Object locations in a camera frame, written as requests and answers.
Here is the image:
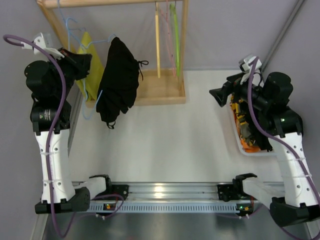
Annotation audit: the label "yellow-green garment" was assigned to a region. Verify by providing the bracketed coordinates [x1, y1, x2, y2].
[76, 31, 105, 102]

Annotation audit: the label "wooden hanger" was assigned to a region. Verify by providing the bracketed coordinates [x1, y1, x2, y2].
[155, 0, 161, 78]

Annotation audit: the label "grey slotted cable duct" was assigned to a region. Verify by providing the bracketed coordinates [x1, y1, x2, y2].
[87, 202, 245, 214]

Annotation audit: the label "light blue wire hanger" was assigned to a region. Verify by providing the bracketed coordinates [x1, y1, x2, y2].
[82, 33, 117, 120]

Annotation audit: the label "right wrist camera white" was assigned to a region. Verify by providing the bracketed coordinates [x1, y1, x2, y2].
[238, 54, 257, 85]

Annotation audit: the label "wooden clothes rack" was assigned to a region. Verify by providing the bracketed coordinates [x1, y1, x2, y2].
[36, 0, 189, 106]

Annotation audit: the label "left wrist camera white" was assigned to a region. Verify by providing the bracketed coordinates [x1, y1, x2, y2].
[33, 32, 65, 59]

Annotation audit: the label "green hanger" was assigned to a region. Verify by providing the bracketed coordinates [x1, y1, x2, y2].
[169, 3, 181, 77]

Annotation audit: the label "pink hanger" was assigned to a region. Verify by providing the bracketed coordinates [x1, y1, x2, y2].
[160, 0, 177, 77]

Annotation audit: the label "white laundry basket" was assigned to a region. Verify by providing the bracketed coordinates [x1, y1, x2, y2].
[227, 96, 276, 157]

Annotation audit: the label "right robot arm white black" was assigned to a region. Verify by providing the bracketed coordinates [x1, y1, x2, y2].
[209, 72, 320, 227]

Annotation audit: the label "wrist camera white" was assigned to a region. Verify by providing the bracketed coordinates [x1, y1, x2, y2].
[33, 32, 65, 59]
[238, 54, 257, 85]

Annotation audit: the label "grey wall conduit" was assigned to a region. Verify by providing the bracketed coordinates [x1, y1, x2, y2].
[260, 0, 308, 73]

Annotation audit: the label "orange camouflage clothes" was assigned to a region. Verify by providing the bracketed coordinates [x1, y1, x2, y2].
[229, 96, 261, 156]

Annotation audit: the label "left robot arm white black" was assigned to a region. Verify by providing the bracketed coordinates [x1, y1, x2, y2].
[24, 48, 111, 214]

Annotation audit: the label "aluminium mounting rail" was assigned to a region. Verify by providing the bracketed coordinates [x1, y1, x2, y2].
[91, 181, 250, 203]

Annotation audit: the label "black trousers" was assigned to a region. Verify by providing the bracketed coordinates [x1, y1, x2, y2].
[96, 37, 149, 130]

